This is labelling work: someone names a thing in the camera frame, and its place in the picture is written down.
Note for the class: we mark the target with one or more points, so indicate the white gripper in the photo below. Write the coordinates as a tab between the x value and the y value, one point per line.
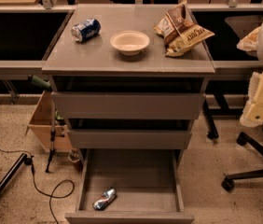
252	114

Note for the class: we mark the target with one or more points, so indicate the silver blue redbull can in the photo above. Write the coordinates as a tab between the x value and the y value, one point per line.
105	199

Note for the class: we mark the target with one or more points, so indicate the grey drawer cabinet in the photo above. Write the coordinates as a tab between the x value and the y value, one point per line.
134	84

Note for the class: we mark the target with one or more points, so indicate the grey bottom drawer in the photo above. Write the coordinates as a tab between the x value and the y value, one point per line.
147	185

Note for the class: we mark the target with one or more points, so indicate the grey drawer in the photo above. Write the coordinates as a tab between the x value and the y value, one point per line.
129	139
106	105
147	185

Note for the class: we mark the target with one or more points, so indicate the grey middle drawer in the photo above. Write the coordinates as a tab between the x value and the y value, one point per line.
129	139

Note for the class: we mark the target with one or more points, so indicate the blue pepsi can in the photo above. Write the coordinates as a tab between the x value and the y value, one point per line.
85	30

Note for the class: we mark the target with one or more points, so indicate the grey top drawer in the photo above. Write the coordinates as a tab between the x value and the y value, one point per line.
106	105

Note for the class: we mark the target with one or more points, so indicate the brown chip bag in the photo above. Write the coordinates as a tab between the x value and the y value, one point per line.
179	33

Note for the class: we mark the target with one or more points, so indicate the white paper bowl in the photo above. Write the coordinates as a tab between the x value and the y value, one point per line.
129	43

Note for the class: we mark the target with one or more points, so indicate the small glass jar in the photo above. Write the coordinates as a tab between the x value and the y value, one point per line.
74	158

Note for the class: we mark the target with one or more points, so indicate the wooden box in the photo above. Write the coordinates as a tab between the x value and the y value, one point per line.
40	125

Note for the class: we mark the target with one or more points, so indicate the green handled tool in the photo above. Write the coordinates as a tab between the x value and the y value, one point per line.
35	80

